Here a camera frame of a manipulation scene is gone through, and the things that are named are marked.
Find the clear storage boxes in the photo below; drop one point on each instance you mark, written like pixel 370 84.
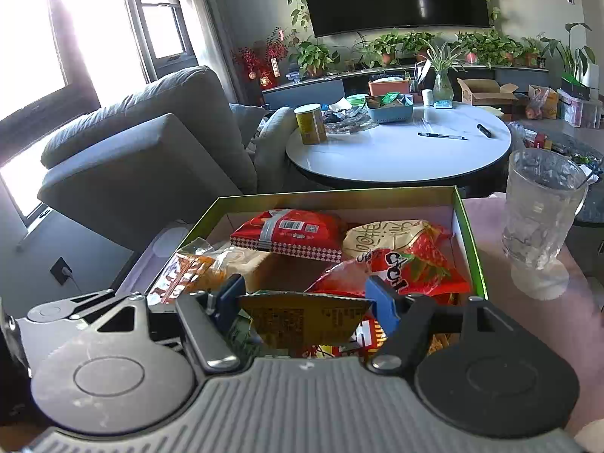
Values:
pixel 583 111

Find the orange snack packet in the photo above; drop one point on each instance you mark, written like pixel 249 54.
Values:
pixel 198 269

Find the yellow green snack packet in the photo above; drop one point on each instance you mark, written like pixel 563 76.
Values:
pixel 302 321

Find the white small can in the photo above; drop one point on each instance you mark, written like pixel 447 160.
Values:
pixel 428 98

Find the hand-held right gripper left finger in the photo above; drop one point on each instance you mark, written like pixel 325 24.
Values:
pixel 231 299

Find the red flower decoration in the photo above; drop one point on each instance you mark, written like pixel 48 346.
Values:
pixel 259 59

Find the round white table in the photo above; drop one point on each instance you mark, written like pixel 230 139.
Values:
pixel 401 155

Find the red checkered snack packet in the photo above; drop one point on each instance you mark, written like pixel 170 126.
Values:
pixel 292 233

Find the red and cream snack packet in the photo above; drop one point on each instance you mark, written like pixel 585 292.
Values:
pixel 387 238

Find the glass vase with plant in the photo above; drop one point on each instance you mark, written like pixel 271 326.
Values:
pixel 442 82

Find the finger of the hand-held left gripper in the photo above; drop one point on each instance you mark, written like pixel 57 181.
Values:
pixel 92 303

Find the orange storage box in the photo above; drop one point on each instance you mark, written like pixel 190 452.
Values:
pixel 389 87

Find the green cardboard box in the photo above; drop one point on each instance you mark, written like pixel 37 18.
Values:
pixel 472 240

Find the pink dotted tablecloth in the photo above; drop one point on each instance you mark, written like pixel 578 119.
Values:
pixel 486 226

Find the large leafy plant white pot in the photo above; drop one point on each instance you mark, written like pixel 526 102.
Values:
pixel 580 61

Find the grey television cabinet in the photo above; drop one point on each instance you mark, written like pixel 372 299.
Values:
pixel 302 92

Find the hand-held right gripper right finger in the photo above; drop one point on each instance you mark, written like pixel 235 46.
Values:
pixel 384 309

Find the black marker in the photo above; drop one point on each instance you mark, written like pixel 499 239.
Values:
pixel 484 130

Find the orange plastic bag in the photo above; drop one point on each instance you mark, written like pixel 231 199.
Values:
pixel 542 104

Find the blue basket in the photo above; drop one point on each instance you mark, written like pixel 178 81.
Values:
pixel 389 111

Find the grey sofa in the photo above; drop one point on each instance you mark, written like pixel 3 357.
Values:
pixel 141 160

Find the window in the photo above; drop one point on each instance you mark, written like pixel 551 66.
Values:
pixel 163 19

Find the red chip packet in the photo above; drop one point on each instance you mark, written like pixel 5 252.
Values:
pixel 401 269

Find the black pen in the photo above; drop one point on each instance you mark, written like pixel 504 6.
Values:
pixel 443 136

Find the yellow can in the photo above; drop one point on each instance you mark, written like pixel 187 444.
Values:
pixel 310 125

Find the row of potted plants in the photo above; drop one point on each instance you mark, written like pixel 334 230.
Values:
pixel 311 59

